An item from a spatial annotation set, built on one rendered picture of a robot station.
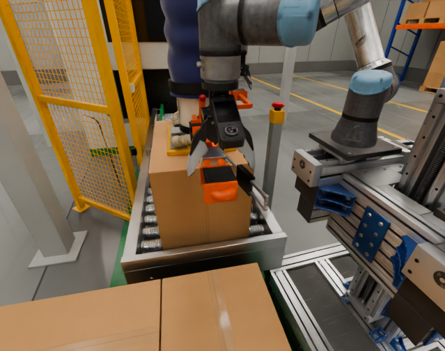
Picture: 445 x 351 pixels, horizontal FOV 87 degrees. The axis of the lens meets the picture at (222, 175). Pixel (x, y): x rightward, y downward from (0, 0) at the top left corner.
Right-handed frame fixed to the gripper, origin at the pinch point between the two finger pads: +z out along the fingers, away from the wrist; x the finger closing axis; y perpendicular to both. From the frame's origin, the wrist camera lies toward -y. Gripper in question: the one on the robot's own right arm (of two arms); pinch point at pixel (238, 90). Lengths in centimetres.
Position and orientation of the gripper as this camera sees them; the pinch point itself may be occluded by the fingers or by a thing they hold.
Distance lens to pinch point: 142.0
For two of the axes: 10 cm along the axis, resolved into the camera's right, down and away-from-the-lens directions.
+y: 1.8, 5.1, -8.4
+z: 0.0, 8.6, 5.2
